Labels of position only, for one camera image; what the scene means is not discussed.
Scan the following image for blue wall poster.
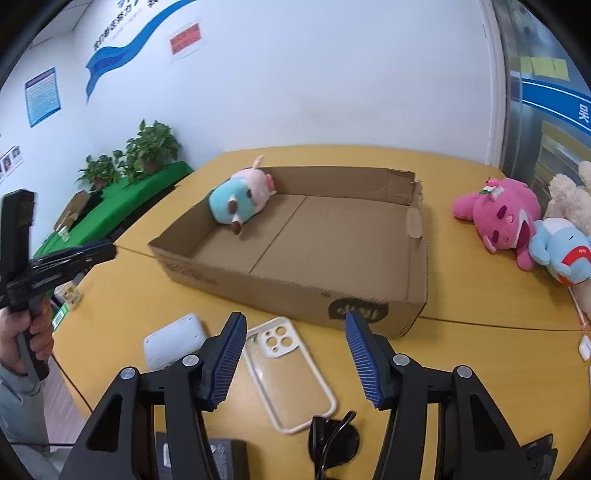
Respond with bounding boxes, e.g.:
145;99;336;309
24;67;62;128

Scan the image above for blue wave wall decal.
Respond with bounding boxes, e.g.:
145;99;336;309
84;0;199;104

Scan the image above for white plastic device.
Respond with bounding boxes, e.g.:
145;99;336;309
143;314;206;370

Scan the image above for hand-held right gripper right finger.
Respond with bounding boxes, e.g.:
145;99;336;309
344;309;532;480

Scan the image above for person's left hand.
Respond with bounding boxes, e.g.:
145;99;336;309
0;302;54;376

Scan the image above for pink and teal pig plush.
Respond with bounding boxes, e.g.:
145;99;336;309
207;155;278;235

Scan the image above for pink bear plush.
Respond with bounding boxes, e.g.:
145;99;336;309
452;178;542;272

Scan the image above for small potted green plant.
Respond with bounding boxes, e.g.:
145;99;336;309
76;154;122;191

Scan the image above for person's left forearm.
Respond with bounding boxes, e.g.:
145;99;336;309
0;362;51;464

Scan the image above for glass door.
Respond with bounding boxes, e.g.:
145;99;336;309
501;0;591;191

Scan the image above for small open cardboard box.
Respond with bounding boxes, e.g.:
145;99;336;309
54;190;92;232

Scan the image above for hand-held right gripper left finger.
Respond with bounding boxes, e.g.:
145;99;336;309
58;311;250;480

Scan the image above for red wall notice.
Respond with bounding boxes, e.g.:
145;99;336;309
167;21;206;63

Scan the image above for light blue elephant plush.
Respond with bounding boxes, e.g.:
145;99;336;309
529;218;591;287

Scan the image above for green table cloth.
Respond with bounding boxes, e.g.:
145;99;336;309
32;161;195;259

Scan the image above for blue door sign band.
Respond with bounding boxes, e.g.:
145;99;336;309
522;76;591;134

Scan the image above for black printed box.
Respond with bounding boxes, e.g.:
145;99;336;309
154;431;250;480

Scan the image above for black sunglasses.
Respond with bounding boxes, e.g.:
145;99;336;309
308;410;360;480

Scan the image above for black plastic object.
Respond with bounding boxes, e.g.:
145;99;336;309
519;434;559;480

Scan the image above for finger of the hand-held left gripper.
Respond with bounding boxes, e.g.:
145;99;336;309
28;239;117;283

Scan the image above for clear white phone case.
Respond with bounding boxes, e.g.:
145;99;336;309
244;317;338;435

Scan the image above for wall photo frames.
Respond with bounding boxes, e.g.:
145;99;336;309
0;145;23;182

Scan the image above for brown cardboard box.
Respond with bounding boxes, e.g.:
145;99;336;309
148;165;429;337

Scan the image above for large potted green plant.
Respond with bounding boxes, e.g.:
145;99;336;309
113;119;182;181

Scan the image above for beige plush toy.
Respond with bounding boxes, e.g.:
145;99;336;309
544;161;591;324

